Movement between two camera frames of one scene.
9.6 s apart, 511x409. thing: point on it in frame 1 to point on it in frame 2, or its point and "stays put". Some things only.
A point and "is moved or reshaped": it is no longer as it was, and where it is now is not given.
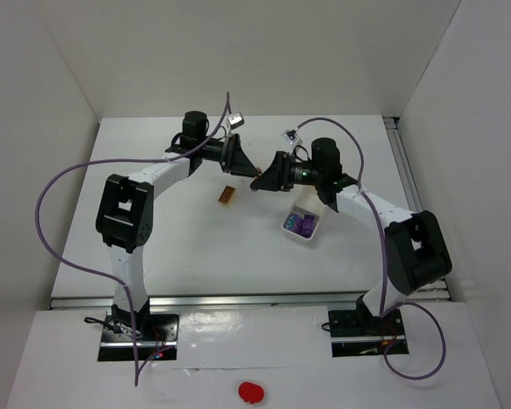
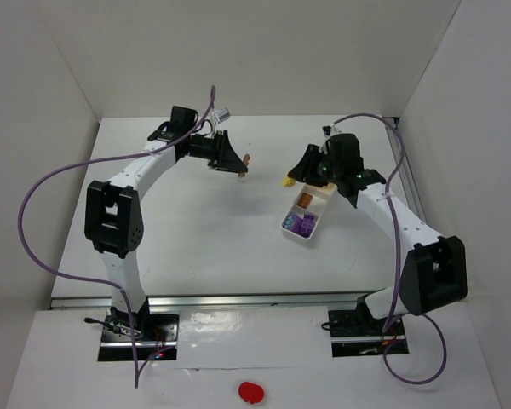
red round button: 250,393 stays put
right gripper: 284,171 to 317,160
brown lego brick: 226,193 is moved or reshaped
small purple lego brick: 308,222 stays put
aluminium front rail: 242,302 stays put
